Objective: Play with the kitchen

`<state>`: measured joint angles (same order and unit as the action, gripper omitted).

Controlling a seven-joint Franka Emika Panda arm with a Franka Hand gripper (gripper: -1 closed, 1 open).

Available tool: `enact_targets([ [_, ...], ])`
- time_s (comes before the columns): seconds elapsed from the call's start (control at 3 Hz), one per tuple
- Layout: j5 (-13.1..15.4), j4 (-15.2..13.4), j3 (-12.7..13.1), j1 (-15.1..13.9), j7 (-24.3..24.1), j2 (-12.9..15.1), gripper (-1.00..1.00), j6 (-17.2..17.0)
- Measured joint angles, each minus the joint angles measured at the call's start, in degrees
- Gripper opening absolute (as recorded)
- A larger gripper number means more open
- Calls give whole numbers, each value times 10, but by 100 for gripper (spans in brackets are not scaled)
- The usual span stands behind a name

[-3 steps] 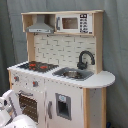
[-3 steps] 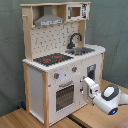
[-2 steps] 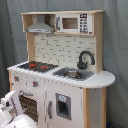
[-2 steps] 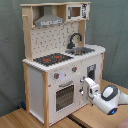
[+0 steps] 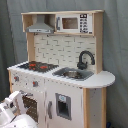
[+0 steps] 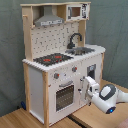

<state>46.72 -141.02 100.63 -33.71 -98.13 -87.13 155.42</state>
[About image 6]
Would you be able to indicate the metal toy sink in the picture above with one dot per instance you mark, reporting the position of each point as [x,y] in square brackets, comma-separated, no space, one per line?
[79,51]

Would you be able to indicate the white oven door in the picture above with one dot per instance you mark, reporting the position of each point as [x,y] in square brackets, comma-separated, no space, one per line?
[63,98]

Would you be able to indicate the red stove knob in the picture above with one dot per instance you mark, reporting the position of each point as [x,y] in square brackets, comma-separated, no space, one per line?
[56,75]
[74,69]

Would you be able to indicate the white cupboard door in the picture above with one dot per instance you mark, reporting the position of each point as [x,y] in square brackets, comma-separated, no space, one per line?
[91,67]

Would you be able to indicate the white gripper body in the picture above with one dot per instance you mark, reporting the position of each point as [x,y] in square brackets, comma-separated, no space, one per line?
[89,88]

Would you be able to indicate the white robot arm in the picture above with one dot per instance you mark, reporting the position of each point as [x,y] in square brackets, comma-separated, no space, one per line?
[106,98]

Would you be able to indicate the black toy stovetop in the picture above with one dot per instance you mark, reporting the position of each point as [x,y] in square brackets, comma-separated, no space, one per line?
[52,59]

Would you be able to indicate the toy microwave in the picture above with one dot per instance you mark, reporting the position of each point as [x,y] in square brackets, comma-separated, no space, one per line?
[77,11]

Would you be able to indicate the left red stove knob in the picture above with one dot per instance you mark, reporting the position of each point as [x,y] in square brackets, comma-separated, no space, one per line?
[56,75]

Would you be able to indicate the wooden toy kitchen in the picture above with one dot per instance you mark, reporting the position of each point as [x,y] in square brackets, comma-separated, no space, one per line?
[45,40]

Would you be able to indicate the grey range hood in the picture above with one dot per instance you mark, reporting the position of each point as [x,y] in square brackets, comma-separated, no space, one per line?
[48,18]

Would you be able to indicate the right red stove knob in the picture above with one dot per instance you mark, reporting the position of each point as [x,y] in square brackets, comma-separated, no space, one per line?
[74,69]

